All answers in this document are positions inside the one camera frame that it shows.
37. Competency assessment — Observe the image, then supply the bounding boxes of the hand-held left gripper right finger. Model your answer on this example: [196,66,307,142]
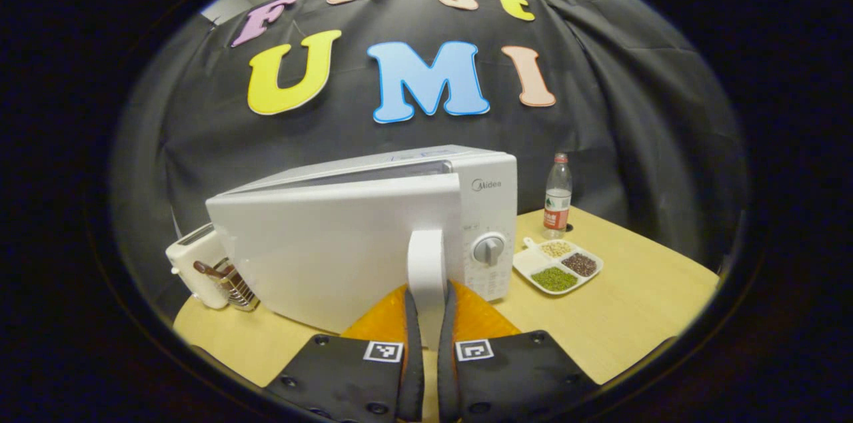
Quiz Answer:
[436,280,600,422]

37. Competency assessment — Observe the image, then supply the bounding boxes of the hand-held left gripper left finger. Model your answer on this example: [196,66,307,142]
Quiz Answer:
[263,284,425,422]

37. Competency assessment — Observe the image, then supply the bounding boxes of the white microwave oven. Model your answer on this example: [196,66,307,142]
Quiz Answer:
[205,145,519,350]

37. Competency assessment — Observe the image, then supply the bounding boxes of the white divided tray of beans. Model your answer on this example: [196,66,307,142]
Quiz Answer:
[512,236,604,296]

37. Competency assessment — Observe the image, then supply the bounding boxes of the clear bottle with red label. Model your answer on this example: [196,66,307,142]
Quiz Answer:
[542,153,574,240]

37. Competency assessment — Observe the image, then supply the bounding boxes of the white toaster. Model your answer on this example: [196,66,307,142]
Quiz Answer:
[165,223,231,310]

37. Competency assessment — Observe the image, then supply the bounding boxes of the black backdrop cloth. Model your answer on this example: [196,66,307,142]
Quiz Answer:
[110,0,750,337]

